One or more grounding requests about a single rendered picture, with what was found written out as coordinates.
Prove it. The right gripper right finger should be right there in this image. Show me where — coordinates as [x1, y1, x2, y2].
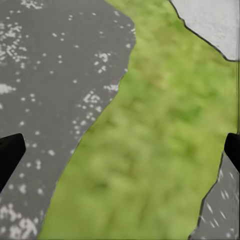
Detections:
[224, 132, 240, 174]

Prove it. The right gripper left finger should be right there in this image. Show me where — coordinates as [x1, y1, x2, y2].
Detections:
[0, 133, 26, 193]

